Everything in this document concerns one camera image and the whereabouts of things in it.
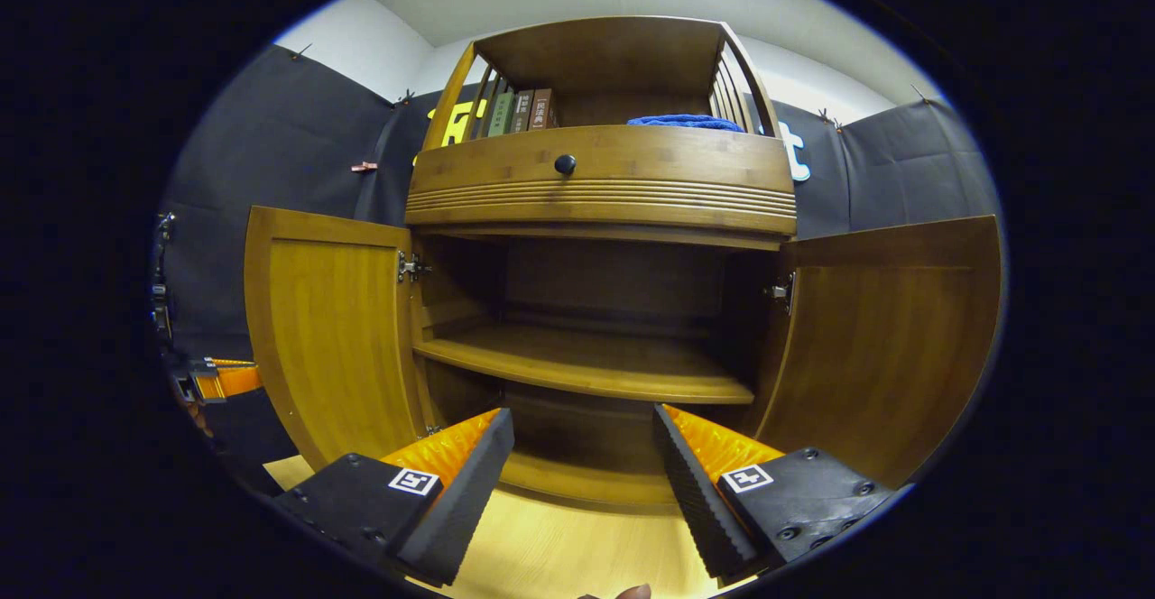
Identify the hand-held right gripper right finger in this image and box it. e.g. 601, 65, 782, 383
652, 403, 896, 582

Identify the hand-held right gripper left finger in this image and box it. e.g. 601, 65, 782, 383
271, 407, 516, 587

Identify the wooden shoe cabinet door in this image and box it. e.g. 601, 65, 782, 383
244, 206, 432, 472
753, 215, 1004, 490

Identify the wooden double-door shoe cabinet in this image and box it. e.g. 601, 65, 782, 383
403, 15, 799, 517

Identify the wooden inner shelf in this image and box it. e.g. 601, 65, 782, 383
413, 324, 755, 405

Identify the black backdrop cloth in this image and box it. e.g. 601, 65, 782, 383
158, 44, 1003, 492

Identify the blue towel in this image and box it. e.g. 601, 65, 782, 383
627, 114, 746, 134

